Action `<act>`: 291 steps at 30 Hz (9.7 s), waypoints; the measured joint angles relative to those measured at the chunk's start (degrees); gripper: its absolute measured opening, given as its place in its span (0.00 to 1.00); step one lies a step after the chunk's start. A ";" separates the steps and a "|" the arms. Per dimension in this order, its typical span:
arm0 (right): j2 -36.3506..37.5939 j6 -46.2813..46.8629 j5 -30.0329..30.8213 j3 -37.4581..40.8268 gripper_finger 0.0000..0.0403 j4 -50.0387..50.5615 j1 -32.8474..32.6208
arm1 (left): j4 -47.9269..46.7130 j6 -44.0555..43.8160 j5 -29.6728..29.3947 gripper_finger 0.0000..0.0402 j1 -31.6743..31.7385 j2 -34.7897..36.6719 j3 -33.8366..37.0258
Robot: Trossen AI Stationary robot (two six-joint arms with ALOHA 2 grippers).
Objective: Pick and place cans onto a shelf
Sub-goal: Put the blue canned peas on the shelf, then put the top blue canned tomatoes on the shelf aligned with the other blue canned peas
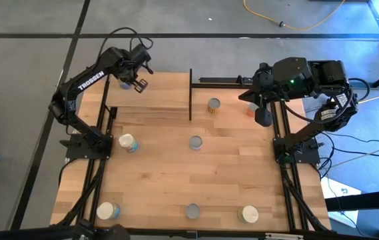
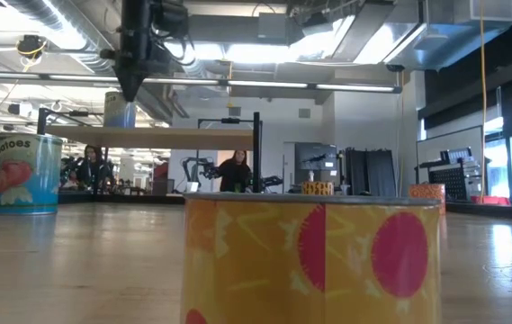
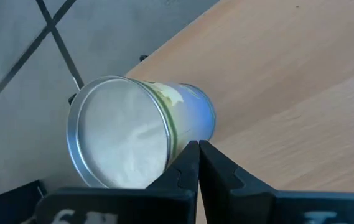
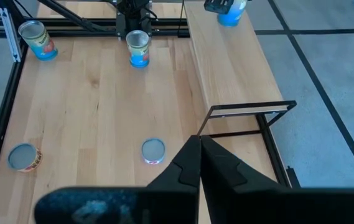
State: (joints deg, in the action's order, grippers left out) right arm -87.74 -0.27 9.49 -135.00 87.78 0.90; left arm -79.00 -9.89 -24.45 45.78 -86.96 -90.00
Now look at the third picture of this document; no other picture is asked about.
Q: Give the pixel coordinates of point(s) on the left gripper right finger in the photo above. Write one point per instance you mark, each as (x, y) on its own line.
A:
(242, 205)

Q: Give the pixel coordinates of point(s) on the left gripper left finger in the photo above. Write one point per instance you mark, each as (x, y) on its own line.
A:
(164, 205)

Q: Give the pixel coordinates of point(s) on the blue tomato can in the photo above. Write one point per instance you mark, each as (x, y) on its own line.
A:
(120, 133)

